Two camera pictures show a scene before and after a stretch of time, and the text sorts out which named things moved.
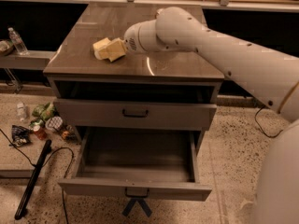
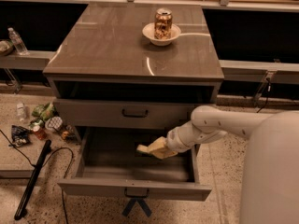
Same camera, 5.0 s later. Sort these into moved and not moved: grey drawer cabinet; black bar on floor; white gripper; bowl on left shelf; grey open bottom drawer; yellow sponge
Moved: yellow sponge; white gripper
Not moved: grey open bottom drawer; black bar on floor; grey drawer cabinet; bowl on left shelf
